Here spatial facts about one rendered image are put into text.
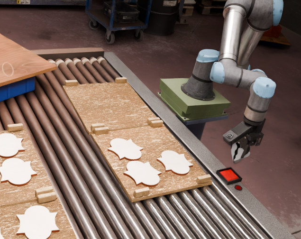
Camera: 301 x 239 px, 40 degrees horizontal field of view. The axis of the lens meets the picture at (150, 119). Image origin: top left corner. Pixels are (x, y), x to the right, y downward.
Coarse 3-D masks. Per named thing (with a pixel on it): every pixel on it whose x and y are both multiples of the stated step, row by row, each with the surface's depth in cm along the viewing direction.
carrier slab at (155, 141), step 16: (144, 128) 185; (160, 128) 187; (96, 144) 170; (144, 144) 175; (160, 144) 177; (176, 144) 179; (112, 160) 162; (128, 160) 163; (144, 160) 165; (192, 160) 171; (160, 176) 158; (176, 176) 160; (192, 176) 162; (128, 192) 148; (160, 192) 151; (176, 192) 155
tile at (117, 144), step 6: (120, 138) 173; (114, 144) 169; (120, 144) 170; (126, 144) 170; (132, 144) 171; (108, 150) 166; (114, 150) 165; (120, 150) 166; (126, 150) 167; (132, 150) 168; (138, 150) 168; (120, 156) 163; (126, 156) 163; (132, 156) 164; (138, 156) 165
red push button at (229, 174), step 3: (222, 171) 169; (225, 171) 170; (228, 171) 170; (231, 171) 171; (222, 174) 168; (225, 174) 168; (228, 174) 169; (231, 174) 169; (234, 174) 169; (225, 177) 166; (228, 177) 167; (231, 177) 167; (234, 177) 167; (237, 177) 168; (228, 180) 165
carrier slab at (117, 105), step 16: (80, 96) 199; (96, 96) 201; (112, 96) 204; (128, 96) 207; (80, 112) 187; (96, 112) 189; (112, 112) 191; (128, 112) 194; (144, 112) 196; (112, 128) 181; (128, 128) 184
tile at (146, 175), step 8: (128, 168) 157; (136, 168) 158; (144, 168) 159; (152, 168) 160; (128, 176) 155; (136, 176) 154; (144, 176) 155; (152, 176) 156; (136, 184) 151; (144, 184) 152; (152, 184) 152
